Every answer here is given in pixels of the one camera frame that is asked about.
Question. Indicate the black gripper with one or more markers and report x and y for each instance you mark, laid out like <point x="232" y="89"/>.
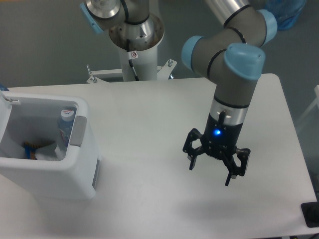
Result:
<point x="220" y="139"/>

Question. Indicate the clear plastic water bottle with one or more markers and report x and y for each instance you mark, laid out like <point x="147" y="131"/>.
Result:
<point x="65" y="124"/>

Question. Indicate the white paper wrapper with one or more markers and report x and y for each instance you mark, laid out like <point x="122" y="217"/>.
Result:
<point x="52" y="152"/>

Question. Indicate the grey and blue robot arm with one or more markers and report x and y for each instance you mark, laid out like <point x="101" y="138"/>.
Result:
<point x="233" y="60"/>

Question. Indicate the white trash can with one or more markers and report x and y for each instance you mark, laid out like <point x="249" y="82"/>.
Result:
<point x="47" y="145"/>

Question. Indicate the black device at table edge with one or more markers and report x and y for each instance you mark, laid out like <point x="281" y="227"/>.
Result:
<point x="310" y="212"/>

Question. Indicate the blue plastic bag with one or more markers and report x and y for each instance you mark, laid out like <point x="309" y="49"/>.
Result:
<point x="286" y="12"/>

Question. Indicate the orange blue snack wrapper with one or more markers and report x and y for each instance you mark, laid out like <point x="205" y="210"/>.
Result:
<point x="30" y="150"/>

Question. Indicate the white base frame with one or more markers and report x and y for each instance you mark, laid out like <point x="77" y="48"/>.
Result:
<point x="116" y="75"/>

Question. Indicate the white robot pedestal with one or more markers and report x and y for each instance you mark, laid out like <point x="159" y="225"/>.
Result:
<point x="138" y="48"/>

